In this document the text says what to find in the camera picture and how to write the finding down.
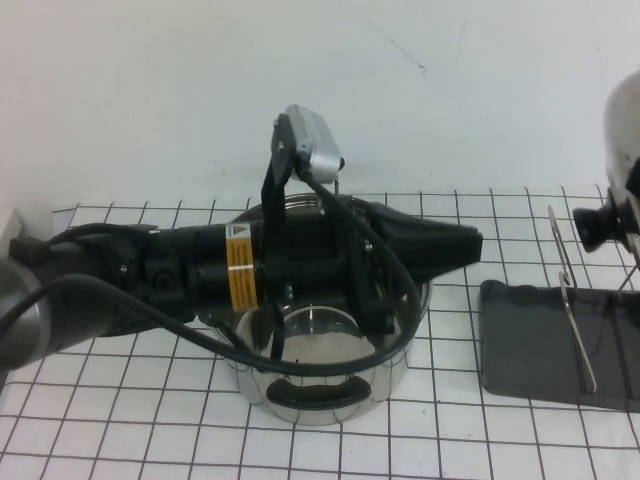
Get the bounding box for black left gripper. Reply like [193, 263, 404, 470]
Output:
[194, 199, 485, 337]

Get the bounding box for stainless steel lid black knob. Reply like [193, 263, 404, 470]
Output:
[573, 68, 640, 261]

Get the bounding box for white black grid tablecloth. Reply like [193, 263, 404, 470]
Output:
[0, 183, 640, 480]

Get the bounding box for white box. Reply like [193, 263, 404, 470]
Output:
[0, 207, 54, 266]

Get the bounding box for black camera cable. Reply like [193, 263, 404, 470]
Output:
[0, 167, 422, 375]

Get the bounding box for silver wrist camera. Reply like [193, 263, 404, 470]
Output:
[282, 103, 347, 182]

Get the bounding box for metal wire lid rack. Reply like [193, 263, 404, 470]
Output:
[545, 204, 640, 394]

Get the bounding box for stainless steel pot black handles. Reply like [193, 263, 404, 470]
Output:
[199, 157, 434, 427]

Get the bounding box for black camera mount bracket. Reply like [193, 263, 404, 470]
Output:
[259, 113, 301, 241]

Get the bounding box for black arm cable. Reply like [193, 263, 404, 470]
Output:
[9, 222, 156, 261]

